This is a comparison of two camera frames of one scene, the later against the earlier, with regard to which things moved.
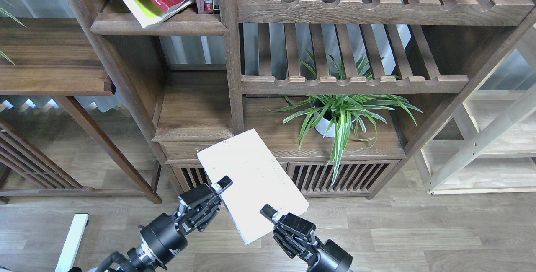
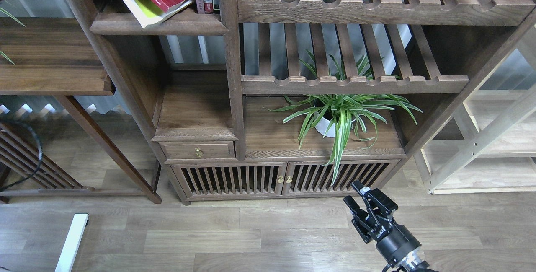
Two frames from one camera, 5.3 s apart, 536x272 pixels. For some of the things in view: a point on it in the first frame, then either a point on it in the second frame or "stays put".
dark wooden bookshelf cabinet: [343, 74] stays put
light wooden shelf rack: [489, 147] stays put
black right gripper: [295, 235] -> [396, 248]
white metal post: [72, 242] stays put
